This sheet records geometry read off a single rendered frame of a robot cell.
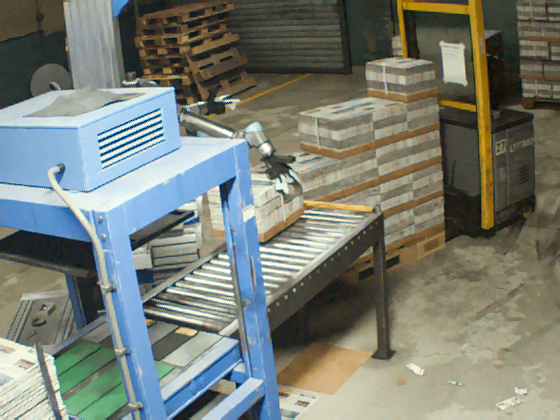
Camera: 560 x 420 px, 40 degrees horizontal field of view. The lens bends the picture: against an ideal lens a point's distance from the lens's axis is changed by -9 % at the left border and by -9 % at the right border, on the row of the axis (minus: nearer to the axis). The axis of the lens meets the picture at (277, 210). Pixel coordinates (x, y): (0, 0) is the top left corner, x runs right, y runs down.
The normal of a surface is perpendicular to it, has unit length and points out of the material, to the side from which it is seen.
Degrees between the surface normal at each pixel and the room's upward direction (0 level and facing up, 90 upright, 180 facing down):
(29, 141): 90
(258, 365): 90
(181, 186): 90
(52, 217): 90
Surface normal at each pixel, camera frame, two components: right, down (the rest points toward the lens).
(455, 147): -0.80, 0.28
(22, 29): 0.85, 0.09
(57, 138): -0.52, 0.33
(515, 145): 0.59, 0.21
